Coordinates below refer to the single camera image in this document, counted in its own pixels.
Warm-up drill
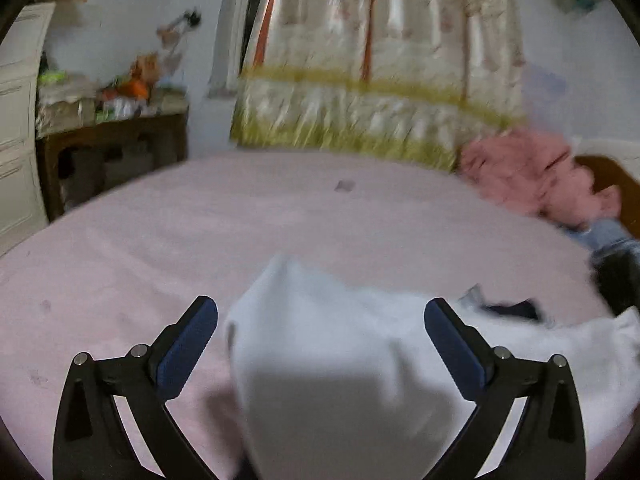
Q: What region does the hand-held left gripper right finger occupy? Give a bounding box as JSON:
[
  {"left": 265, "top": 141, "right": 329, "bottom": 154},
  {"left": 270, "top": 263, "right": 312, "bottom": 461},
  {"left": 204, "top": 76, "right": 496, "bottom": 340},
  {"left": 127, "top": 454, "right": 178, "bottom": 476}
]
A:
[{"left": 424, "top": 297, "right": 587, "bottom": 480}]

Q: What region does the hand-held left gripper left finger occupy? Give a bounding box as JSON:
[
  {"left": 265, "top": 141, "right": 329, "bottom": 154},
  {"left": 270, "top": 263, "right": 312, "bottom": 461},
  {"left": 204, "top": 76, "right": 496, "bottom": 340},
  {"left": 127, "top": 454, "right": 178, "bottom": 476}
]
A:
[{"left": 52, "top": 296, "right": 219, "bottom": 480}]

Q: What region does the white and navy polo shirt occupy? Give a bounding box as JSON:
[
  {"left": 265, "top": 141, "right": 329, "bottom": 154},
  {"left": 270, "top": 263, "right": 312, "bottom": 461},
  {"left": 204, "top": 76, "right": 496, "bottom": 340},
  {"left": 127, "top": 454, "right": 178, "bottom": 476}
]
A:
[{"left": 222, "top": 254, "right": 640, "bottom": 480}]

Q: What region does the pink bed sheet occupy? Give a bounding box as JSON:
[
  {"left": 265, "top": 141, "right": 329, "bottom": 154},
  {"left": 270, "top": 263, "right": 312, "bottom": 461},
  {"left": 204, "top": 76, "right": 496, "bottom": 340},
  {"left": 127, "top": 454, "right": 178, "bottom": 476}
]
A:
[{"left": 0, "top": 147, "right": 640, "bottom": 480}]

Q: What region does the dark cloth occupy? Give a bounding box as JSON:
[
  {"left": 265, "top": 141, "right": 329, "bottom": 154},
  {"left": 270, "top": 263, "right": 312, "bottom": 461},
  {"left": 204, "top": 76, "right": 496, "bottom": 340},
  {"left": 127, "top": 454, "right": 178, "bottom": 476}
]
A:
[{"left": 590, "top": 247, "right": 640, "bottom": 318}]

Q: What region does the blue denim garment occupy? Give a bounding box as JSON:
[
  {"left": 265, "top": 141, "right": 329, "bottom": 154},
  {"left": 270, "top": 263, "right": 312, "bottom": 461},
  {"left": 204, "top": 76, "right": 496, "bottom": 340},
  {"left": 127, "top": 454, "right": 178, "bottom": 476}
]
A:
[{"left": 562, "top": 217, "right": 640, "bottom": 257}]

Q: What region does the pink fluffy garment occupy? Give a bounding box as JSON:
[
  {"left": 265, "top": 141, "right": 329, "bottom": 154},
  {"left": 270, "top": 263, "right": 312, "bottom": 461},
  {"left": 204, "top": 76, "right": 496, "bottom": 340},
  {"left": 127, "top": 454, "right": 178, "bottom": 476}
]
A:
[{"left": 457, "top": 127, "right": 623, "bottom": 233}]

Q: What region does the wooden desk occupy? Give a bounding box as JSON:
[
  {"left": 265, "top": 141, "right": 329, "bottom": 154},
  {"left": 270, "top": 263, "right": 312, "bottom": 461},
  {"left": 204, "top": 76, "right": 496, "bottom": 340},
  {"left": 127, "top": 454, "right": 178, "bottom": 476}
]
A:
[{"left": 35, "top": 107, "right": 190, "bottom": 222}]

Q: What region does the wooden headboard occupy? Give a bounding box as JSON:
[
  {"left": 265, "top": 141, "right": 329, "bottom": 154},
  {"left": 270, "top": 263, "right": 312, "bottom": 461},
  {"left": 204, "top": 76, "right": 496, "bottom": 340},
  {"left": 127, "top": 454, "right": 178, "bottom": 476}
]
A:
[{"left": 574, "top": 154, "right": 640, "bottom": 241}]

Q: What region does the cream fluffy blanket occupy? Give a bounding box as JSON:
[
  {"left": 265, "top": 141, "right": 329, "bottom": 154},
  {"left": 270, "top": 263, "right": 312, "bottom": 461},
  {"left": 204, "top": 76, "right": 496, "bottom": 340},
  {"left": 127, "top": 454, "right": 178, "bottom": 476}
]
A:
[{"left": 570, "top": 136, "right": 640, "bottom": 161}]

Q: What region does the clutter pile on desk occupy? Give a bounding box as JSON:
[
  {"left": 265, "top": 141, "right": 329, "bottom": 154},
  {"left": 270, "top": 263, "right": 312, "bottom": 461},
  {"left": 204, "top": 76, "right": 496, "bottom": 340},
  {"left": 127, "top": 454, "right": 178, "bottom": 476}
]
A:
[{"left": 37, "top": 52, "right": 188, "bottom": 133}]

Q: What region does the white cabinet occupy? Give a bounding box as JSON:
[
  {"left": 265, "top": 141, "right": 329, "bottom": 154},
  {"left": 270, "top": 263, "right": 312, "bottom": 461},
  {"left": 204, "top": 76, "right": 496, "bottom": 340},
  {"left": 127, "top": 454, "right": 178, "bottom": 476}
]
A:
[{"left": 0, "top": 2, "right": 57, "bottom": 257}]

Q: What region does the yellow-green printed curtain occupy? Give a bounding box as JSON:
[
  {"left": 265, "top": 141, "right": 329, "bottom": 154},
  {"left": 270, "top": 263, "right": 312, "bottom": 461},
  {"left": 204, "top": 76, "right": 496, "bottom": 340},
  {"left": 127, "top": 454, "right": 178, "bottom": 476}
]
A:
[{"left": 230, "top": 0, "right": 527, "bottom": 173}]

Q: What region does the wall hook with hanging items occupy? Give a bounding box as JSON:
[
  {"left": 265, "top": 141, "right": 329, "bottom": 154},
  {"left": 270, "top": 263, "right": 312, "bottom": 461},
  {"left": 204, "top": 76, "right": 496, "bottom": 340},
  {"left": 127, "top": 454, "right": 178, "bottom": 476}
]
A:
[{"left": 156, "top": 7, "right": 202, "bottom": 53}]

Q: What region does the window frame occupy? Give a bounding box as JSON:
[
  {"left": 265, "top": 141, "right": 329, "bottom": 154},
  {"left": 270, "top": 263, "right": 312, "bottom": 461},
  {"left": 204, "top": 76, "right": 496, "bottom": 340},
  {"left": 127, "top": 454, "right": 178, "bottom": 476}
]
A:
[{"left": 209, "top": 0, "right": 273, "bottom": 98}]

